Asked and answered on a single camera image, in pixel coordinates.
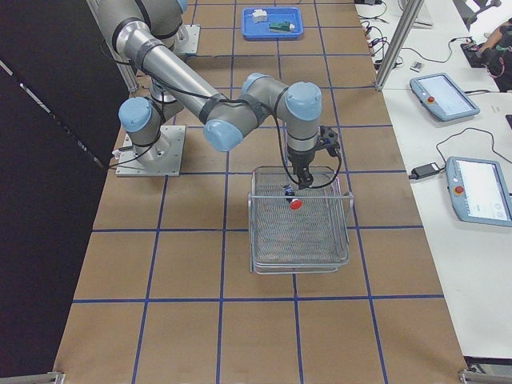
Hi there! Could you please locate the far teach pendant tablet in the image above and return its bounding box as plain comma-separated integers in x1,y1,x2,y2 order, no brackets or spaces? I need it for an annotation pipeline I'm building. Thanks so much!
410,73,480,122

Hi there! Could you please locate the black power adapter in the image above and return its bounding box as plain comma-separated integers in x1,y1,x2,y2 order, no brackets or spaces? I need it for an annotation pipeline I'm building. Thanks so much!
409,162,441,180

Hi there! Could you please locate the aluminium corner bracket right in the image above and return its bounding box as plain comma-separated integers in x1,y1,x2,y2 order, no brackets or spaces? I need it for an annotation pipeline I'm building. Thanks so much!
458,370,512,384

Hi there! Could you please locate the aluminium corner bracket left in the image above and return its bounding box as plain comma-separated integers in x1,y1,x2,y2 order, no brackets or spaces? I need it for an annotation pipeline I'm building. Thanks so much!
0,371,66,384

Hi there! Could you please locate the aluminium frame post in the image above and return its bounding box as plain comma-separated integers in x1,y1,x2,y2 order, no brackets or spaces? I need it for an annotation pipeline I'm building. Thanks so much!
374,0,424,91

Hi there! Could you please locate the silver wire mesh shelf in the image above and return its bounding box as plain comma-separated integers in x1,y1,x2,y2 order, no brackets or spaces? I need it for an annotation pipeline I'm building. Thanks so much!
248,166,354,274

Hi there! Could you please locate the black power cable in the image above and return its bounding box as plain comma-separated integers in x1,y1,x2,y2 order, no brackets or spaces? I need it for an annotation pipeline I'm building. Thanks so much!
435,126,512,170

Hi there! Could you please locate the teach pendant tablet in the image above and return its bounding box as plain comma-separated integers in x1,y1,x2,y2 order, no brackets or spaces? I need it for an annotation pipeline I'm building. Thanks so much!
446,157,511,227
410,73,480,122

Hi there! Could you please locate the green electrical module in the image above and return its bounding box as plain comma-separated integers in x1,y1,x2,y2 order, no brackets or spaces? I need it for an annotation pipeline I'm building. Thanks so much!
269,21,295,33

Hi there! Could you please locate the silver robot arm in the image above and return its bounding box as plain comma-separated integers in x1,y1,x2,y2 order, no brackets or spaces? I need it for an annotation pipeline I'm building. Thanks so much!
93,1,322,189
158,1,189,52

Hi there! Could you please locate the near teach pendant tablet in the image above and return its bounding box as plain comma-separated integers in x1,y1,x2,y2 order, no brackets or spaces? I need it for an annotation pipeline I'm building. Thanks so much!
446,157,511,227

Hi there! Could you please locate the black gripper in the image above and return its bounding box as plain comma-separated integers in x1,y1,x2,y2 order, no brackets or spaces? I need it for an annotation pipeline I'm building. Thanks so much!
287,148,315,190

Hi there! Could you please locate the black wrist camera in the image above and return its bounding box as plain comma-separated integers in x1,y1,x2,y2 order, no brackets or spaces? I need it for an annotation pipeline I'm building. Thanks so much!
318,126,340,157

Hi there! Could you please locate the red emergency stop button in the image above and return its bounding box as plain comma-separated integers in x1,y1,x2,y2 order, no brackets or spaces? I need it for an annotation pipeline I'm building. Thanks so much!
282,184,303,210

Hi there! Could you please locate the white terminal block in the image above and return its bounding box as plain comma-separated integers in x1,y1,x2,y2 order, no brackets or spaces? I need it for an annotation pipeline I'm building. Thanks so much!
251,9,268,23

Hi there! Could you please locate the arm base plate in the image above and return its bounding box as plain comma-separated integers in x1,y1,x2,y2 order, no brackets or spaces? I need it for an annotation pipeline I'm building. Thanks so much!
173,24,201,55
115,125,186,177

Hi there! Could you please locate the aluminium corner bracket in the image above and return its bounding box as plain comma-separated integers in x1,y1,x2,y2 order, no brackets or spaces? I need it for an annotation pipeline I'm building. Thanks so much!
0,371,66,384
458,370,512,384

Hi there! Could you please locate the blue plastic tray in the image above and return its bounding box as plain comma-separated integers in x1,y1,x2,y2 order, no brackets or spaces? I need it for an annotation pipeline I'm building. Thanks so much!
241,6,304,41

